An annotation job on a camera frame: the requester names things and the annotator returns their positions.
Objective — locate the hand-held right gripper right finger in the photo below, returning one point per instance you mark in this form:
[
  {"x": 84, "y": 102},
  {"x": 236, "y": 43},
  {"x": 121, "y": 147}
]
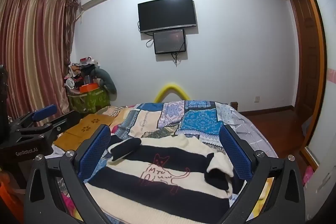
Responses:
[{"x": 235, "y": 153}]

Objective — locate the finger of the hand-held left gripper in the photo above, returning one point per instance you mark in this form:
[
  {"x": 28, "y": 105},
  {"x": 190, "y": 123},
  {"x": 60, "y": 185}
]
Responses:
[
  {"x": 63, "y": 123},
  {"x": 44, "y": 111}
]

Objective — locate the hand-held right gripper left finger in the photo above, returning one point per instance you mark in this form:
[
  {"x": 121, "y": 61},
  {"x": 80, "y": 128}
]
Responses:
[{"x": 95, "y": 148}]

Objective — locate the black and cream striped sweater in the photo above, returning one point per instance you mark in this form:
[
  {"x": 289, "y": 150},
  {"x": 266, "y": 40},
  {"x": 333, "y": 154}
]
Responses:
[{"x": 170, "y": 153}]

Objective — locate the wooden folding board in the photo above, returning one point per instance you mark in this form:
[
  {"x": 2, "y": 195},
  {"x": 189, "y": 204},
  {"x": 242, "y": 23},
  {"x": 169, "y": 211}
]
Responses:
[{"x": 78, "y": 132}]

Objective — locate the green patterned storage box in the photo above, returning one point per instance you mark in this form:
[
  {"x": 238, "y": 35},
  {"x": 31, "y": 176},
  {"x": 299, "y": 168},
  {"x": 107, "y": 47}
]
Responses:
[{"x": 89, "y": 102}]

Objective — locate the orange box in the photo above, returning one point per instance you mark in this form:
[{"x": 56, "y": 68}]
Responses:
[{"x": 89, "y": 88}]

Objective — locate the pile of assorted clutter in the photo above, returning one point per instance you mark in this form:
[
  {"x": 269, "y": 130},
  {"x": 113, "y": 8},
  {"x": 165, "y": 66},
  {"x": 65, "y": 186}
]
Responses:
[{"x": 78, "y": 71}]

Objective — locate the blue patchwork blanket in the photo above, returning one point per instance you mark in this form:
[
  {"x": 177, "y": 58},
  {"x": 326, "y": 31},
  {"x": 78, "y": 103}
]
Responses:
[{"x": 194, "y": 119}]

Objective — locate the orange bag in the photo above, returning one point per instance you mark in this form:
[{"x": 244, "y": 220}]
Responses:
[{"x": 9, "y": 200}]

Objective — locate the grey plush toy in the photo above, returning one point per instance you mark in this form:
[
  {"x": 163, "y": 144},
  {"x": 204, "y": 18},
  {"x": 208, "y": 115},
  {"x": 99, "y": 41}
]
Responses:
[{"x": 106, "y": 79}]

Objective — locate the striped red curtain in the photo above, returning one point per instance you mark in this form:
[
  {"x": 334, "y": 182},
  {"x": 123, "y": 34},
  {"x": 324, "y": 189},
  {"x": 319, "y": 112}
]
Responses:
[{"x": 31, "y": 50}]

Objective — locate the pink cloth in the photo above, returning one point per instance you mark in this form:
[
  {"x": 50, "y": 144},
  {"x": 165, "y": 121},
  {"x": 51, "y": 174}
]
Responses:
[{"x": 307, "y": 176}]

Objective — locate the wooden door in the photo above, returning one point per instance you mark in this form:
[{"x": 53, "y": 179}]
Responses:
[{"x": 305, "y": 56}]

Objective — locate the wooden bed post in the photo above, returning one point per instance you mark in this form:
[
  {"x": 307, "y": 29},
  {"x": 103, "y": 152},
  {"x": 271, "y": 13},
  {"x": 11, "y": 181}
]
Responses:
[{"x": 234, "y": 105}]

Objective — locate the white wall socket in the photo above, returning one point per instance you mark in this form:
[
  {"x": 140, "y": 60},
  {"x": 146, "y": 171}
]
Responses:
[{"x": 257, "y": 99}]

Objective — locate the small black wall monitor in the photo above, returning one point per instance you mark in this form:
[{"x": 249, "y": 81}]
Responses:
[{"x": 169, "y": 41}]

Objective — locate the black wall television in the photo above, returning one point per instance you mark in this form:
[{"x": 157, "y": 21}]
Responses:
[{"x": 167, "y": 13}]

